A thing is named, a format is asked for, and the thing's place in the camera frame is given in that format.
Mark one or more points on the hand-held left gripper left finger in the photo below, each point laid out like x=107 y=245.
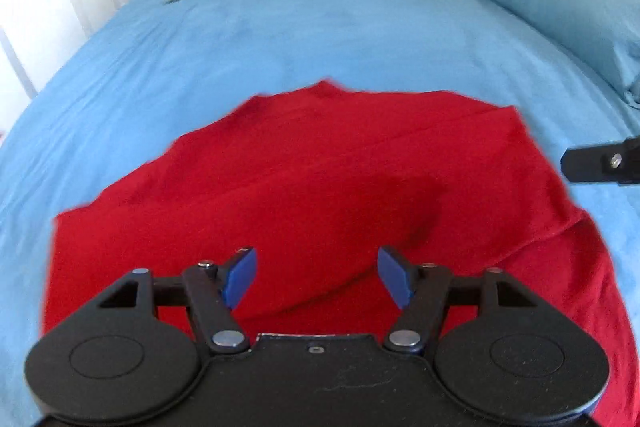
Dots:
x=240 y=276

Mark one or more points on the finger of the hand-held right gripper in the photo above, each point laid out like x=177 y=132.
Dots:
x=600 y=163

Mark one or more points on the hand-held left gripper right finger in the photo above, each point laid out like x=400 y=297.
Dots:
x=395 y=277

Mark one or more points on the red shirt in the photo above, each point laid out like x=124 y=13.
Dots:
x=320 y=187

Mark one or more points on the blue bed sheet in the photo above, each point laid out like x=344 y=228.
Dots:
x=280 y=42

